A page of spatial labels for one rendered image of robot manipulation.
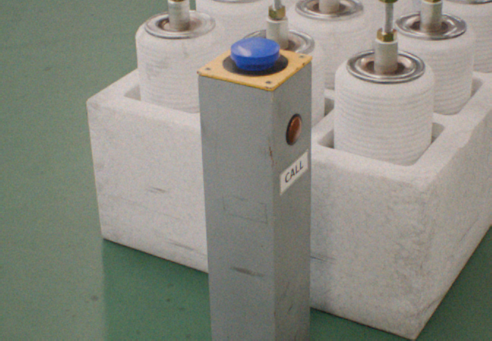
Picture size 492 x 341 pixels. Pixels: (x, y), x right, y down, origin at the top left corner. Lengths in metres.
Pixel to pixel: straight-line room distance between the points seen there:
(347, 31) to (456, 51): 0.12
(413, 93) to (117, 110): 0.32
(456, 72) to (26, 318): 0.51
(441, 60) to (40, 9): 1.02
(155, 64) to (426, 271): 0.35
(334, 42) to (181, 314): 0.33
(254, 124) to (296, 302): 0.20
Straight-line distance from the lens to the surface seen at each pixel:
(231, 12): 1.11
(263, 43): 0.80
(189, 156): 1.02
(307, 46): 0.99
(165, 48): 1.02
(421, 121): 0.95
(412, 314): 0.99
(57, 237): 1.18
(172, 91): 1.04
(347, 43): 1.07
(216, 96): 0.80
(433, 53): 1.02
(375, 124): 0.93
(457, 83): 1.05
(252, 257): 0.86
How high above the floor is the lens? 0.64
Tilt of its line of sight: 30 degrees down
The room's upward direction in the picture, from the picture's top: 2 degrees counter-clockwise
